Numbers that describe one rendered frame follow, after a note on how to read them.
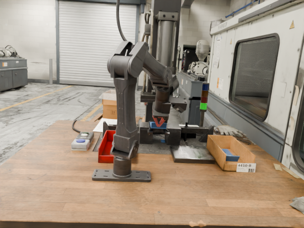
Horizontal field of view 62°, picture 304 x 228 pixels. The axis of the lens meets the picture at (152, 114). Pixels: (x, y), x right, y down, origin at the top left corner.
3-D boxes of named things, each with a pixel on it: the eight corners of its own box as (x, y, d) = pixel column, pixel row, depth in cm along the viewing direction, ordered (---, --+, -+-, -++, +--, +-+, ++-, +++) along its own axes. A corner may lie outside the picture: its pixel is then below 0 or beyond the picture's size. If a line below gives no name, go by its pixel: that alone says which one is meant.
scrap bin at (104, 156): (97, 163, 99) (98, 148, 98) (106, 141, 123) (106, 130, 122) (128, 163, 100) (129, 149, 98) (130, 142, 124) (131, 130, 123)
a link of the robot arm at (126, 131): (124, 145, 93) (121, 54, 83) (140, 149, 90) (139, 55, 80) (114, 152, 88) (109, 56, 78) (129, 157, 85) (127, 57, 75)
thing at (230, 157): (222, 162, 106) (223, 155, 106) (212, 149, 121) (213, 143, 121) (239, 163, 107) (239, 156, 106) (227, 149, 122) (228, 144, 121)
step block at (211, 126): (199, 142, 132) (201, 125, 130) (198, 140, 135) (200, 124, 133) (211, 142, 132) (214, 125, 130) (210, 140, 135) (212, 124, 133)
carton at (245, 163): (222, 173, 99) (225, 154, 97) (206, 149, 123) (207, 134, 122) (254, 174, 100) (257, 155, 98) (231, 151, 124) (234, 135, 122)
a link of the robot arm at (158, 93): (160, 93, 112) (162, 80, 108) (172, 98, 110) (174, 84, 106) (152, 101, 107) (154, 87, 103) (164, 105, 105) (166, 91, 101)
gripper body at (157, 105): (167, 105, 116) (168, 92, 112) (168, 119, 108) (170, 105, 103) (152, 104, 116) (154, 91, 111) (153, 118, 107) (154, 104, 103)
